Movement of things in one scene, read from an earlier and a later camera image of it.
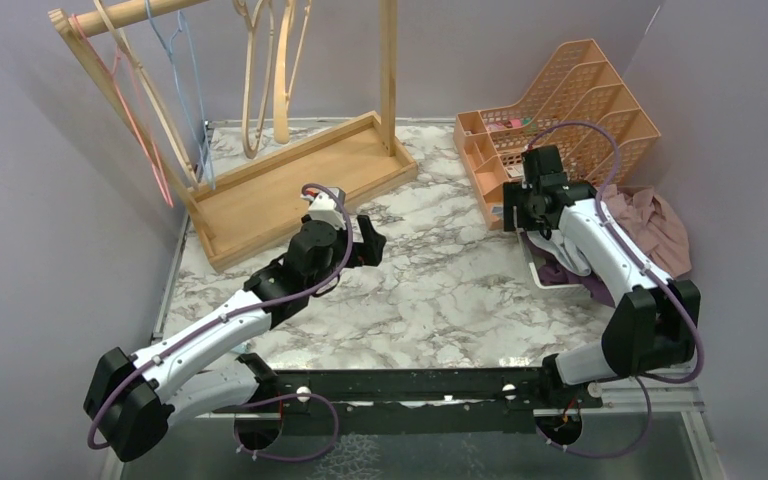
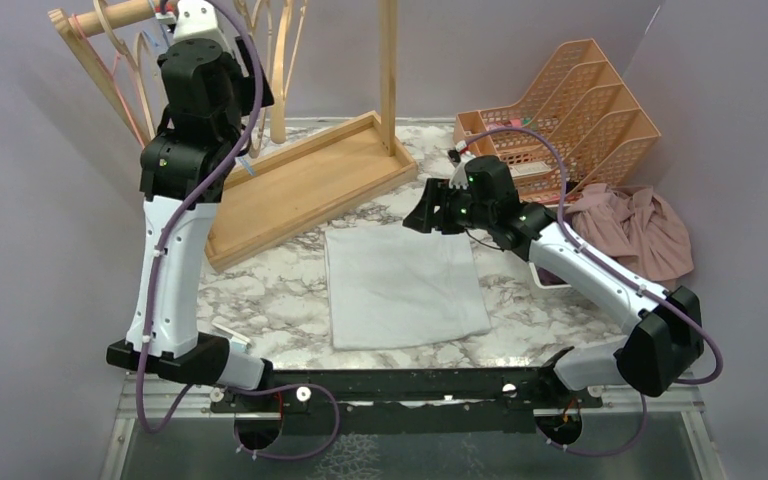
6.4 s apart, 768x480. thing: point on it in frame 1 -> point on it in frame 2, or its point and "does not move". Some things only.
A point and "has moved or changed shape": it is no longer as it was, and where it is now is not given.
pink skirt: (652, 225) does not move
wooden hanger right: (281, 92) does not move
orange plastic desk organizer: (583, 108) does not move
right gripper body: (530, 188) -> (464, 213)
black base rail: (407, 401) does not move
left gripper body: (341, 249) -> (243, 89)
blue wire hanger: (180, 27) has moved or changed shape
